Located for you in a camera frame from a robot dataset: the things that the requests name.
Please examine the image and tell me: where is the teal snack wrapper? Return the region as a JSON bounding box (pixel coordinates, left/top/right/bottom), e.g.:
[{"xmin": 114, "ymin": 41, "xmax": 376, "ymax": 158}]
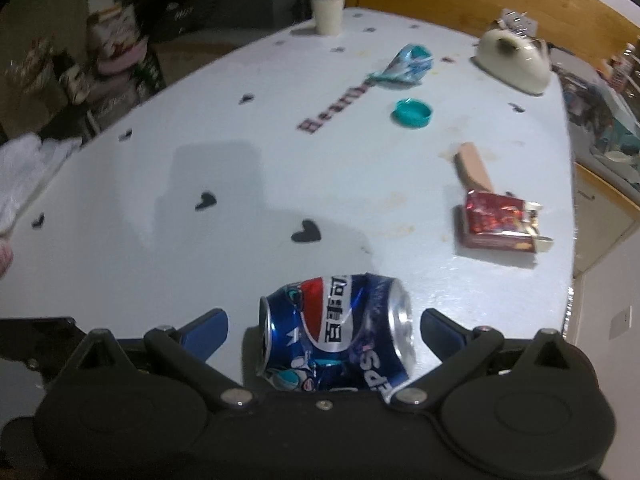
[{"xmin": 366, "ymin": 43, "xmax": 434, "ymax": 87}]

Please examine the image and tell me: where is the teal plastic bottle cap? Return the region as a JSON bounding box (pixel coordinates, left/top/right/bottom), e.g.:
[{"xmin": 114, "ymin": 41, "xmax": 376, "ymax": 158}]
[{"xmin": 391, "ymin": 98, "xmax": 434, "ymax": 130}]

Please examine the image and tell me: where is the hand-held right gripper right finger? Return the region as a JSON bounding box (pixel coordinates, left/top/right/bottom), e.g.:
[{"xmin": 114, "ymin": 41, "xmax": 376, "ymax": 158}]
[{"xmin": 389, "ymin": 309, "xmax": 576, "ymax": 413}]

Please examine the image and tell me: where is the white cloth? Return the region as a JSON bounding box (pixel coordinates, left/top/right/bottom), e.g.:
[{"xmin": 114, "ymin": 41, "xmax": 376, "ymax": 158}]
[{"xmin": 0, "ymin": 131, "xmax": 85, "ymax": 235}]

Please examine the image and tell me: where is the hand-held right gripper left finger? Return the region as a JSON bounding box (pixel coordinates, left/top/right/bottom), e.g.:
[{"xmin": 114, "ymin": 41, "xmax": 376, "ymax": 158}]
[{"xmin": 75, "ymin": 309, "xmax": 260, "ymax": 409}]

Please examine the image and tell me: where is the white cat-shaped ceramic ornament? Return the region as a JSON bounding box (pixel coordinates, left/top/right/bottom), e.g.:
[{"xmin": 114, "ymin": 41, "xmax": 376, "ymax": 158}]
[{"xmin": 471, "ymin": 9, "xmax": 554, "ymax": 97}]

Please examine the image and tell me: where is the white wall switch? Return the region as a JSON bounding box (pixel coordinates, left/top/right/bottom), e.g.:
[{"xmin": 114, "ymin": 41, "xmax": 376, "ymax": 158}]
[{"xmin": 610, "ymin": 308, "xmax": 632, "ymax": 340}]

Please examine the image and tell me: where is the white cup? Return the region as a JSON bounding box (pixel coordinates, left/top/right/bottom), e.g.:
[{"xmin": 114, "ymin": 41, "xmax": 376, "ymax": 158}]
[{"xmin": 309, "ymin": 0, "xmax": 347, "ymax": 37}]

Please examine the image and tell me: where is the teal printed box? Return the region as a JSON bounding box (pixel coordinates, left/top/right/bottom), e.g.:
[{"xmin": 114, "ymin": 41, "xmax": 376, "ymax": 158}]
[{"xmin": 590, "ymin": 105, "xmax": 640, "ymax": 176}]

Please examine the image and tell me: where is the red snack box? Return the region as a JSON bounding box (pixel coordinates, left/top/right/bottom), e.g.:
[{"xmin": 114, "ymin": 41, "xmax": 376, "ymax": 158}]
[{"xmin": 453, "ymin": 189, "xmax": 555, "ymax": 257}]

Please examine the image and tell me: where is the pink white gift box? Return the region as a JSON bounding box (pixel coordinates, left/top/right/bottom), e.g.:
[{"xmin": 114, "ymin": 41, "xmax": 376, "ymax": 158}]
[{"xmin": 85, "ymin": 5, "xmax": 151, "ymax": 76}]

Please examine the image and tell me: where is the cream floor cabinet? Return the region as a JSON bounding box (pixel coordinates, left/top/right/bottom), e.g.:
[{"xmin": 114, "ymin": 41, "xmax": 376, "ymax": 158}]
[{"xmin": 571, "ymin": 160, "xmax": 640, "ymax": 278}]

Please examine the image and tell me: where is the black paper bag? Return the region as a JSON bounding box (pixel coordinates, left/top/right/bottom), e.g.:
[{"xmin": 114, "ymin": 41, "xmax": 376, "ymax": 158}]
[{"xmin": 147, "ymin": 0, "xmax": 203, "ymax": 43}]

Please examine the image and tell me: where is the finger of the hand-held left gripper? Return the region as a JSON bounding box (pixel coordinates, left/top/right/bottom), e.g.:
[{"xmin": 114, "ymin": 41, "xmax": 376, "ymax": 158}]
[{"xmin": 0, "ymin": 316, "xmax": 83, "ymax": 346}]

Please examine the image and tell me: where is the tan wooden piece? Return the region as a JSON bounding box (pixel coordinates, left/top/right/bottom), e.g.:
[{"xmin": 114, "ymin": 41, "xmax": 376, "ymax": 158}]
[{"xmin": 453, "ymin": 142, "xmax": 497, "ymax": 195}]

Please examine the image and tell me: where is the crushed blue soda can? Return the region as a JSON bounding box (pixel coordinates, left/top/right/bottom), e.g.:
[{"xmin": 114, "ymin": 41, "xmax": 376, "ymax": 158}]
[{"xmin": 255, "ymin": 273, "xmax": 417, "ymax": 404}]

